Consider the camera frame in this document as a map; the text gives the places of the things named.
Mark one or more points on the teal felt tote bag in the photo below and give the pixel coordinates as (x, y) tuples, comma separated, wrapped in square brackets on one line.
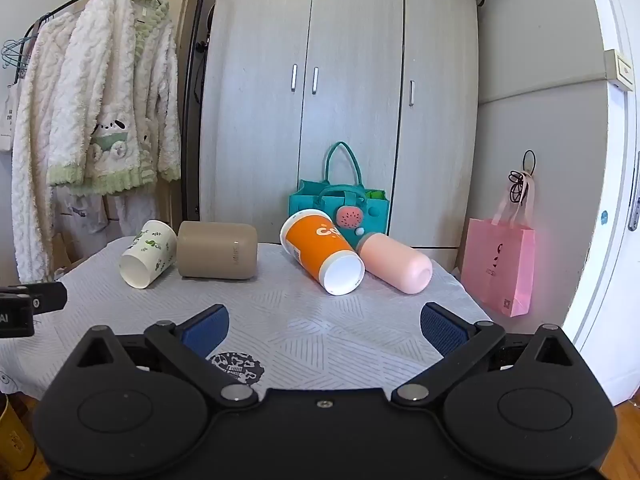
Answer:
[(310, 200)]

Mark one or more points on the light grey wardrobe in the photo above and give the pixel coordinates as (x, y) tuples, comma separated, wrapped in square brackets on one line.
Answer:
[(350, 60)]

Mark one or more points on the orange paper cup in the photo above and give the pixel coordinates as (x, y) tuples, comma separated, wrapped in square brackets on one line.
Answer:
[(315, 245)]

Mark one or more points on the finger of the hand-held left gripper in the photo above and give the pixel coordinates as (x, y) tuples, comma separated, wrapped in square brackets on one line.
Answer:
[(50, 297)]

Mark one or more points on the yellow container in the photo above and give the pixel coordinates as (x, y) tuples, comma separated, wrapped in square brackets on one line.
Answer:
[(12, 435)]

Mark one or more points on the watermelon felt charm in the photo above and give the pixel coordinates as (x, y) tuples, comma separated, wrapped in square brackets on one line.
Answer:
[(348, 216)]

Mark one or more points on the white fluffy robe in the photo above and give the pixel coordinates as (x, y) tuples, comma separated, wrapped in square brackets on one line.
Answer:
[(35, 160)]

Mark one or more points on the beige cup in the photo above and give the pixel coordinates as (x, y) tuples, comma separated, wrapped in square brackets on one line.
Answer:
[(215, 250)]

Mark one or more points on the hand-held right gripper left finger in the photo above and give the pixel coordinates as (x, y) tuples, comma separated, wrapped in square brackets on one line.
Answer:
[(207, 330)]

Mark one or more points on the pale grey pants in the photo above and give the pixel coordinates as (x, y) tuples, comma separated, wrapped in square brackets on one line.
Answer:
[(85, 215)]

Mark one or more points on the black metal clothes rack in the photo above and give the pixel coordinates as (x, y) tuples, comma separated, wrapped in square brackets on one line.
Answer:
[(202, 10)]

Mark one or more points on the pink shopping bag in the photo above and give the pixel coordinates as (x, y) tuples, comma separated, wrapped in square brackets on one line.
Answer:
[(495, 265)]

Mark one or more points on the white printed tote bag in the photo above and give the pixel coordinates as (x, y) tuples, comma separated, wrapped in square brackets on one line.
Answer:
[(5, 120)]

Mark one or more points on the round blue sticker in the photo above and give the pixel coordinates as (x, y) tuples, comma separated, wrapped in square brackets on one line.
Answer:
[(604, 217)]

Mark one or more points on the white cup with green leaves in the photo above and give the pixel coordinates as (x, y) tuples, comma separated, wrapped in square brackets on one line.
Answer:
[(150, 255)]

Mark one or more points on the white patterned tablecloth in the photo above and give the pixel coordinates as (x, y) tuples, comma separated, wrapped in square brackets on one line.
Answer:
[(300, 320)]

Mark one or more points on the beige wall switch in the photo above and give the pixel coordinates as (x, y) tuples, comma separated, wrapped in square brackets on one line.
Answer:
[(620, 70)]

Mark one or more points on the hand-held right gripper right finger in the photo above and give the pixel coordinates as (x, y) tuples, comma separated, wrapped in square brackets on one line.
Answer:
[(442, 331)]

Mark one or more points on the white fluffy green-trimmed jacket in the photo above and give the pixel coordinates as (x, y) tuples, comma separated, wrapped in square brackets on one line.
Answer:
[(100, 85)]

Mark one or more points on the white door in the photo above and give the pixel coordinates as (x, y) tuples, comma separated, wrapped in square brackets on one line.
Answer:
[(615, 210)]

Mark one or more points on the pink cup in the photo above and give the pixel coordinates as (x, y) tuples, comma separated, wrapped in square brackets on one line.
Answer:
[(400, 265)]

